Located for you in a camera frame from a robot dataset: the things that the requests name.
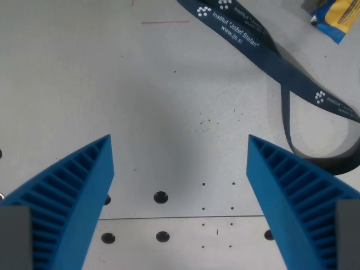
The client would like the blue and yellow snack packet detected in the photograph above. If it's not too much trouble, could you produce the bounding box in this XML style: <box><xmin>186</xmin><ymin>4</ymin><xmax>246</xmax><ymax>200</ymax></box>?
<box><xmin>310</xmin><ymin>0</ymin><xmax>360</xmax><ymax>45</ymax></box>

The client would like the dark blue printed lanyard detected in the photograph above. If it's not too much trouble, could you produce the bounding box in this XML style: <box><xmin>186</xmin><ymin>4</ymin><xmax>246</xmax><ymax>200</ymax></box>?
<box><xmin>176</xmin><ymin>0</ymin><xmax>360</xmax><ymax>176</ymax></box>

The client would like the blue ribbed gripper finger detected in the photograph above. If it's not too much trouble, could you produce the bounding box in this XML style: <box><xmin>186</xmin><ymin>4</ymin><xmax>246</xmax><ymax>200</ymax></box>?
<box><xmin>0</xmin><ymin>134</ymin><xmax>116</xmax><ymax>270</ymax></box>
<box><xmin>246</xmin><ymin>134</ymin><xmax>360</xmax><ymax>270</ymax></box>

